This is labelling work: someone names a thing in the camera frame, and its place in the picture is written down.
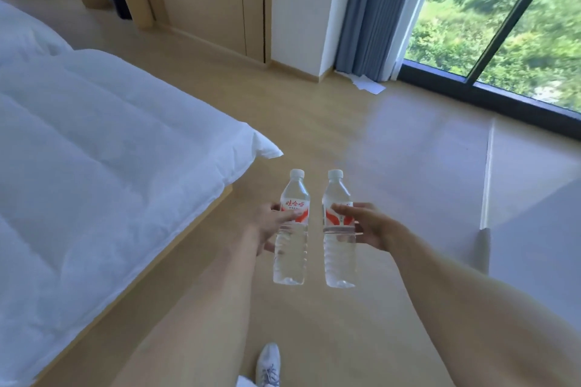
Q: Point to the person's right hand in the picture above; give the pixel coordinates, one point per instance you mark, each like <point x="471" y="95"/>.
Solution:
<point x="379" y="225"/>

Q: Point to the person's left hand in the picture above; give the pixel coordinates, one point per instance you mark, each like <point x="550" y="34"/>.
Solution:
<point x="265" y="228"/>

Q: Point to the white-cap water bottle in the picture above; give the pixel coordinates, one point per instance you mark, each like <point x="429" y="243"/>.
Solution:
<point x="290" y="259"/>
<point x="339" y="259"/>

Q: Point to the person's right forearm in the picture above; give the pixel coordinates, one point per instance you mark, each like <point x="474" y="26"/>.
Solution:
<point x="476" y="318"/>

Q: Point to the person's left forearm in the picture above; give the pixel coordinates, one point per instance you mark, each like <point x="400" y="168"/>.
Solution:
<point x="199" y="318"/>

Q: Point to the person's white left shoe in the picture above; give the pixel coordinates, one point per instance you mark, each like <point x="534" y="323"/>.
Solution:
<point x="268" y="366"/>

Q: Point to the white paper sheet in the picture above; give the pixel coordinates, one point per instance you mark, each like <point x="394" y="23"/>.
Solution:
<point x="365" y="83"/>

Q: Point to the light denim shorts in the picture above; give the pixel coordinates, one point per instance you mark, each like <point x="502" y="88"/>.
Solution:
<point x="245" y="382"/>

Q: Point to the white sheer curtain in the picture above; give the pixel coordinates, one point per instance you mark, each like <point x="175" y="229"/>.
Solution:
<point x="413" y="15"/>

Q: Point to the grey blue curtain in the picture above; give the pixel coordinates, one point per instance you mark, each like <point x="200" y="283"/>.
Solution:
<point x="376" y="10"/>

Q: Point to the black bin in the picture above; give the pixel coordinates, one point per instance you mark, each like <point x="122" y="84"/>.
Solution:
<point x="120" y="5"/>

